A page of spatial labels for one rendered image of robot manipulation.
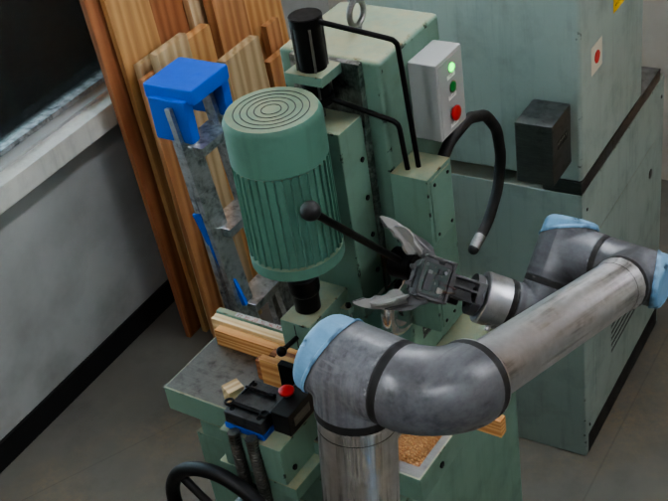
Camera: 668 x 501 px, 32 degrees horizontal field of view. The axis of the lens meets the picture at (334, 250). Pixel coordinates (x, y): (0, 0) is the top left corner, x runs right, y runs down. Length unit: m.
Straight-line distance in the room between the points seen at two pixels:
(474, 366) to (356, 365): 0.15
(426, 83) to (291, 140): 0.33
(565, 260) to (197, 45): 1.92
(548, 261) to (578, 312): 0.27
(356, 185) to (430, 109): 0.20
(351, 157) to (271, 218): 0.20
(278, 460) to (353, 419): 0.62
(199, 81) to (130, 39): 0.62
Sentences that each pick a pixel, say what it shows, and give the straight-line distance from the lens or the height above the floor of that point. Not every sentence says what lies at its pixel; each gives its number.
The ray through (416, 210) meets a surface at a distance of 2.19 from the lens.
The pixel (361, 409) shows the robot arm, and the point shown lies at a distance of 1.50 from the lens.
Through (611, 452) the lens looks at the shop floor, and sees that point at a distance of 3.41.
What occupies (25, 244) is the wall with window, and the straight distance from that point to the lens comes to 3.58.
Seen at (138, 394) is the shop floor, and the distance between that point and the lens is 3.84.
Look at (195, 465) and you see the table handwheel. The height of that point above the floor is 0.95.
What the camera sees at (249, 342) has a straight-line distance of 2.41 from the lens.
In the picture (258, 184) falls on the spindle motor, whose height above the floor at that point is 1.40.
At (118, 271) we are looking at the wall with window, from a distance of 3.92.
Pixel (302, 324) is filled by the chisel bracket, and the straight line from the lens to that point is 2.21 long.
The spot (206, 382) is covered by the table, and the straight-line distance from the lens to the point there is 2.39.
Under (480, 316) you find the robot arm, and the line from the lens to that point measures 1.94.
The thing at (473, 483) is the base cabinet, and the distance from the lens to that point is 2.64.
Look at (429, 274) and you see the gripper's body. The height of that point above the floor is 1.30.
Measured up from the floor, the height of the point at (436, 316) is 1.00.
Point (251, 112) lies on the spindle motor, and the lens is 2.01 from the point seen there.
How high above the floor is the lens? 2.43
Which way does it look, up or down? 35 degrees down
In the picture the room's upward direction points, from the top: 9 degrees counter-clockwise
